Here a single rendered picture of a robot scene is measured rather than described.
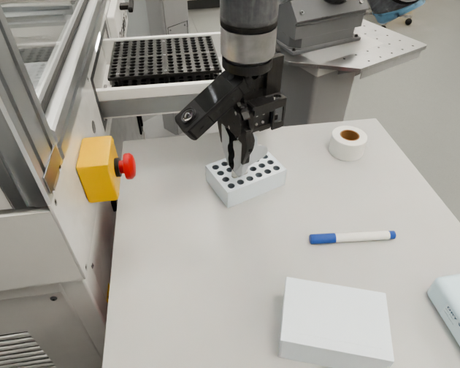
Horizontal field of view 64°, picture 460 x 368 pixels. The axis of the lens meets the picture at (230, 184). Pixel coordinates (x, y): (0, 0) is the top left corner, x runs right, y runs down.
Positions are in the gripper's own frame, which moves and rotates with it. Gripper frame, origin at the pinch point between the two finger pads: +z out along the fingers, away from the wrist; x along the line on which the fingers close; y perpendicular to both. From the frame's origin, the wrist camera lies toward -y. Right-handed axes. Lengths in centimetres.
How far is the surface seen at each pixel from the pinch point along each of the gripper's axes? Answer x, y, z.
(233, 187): -1.7, -1.0, 2.5
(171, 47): 33.9, 3.9, -8.5
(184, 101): 17.8, -0.9, -4.5
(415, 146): 48, 145, 82
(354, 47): 37, 65, 5
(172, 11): 119, 38, 13
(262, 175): -2.4, 4.6, 1.7
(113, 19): 51, -4, -11
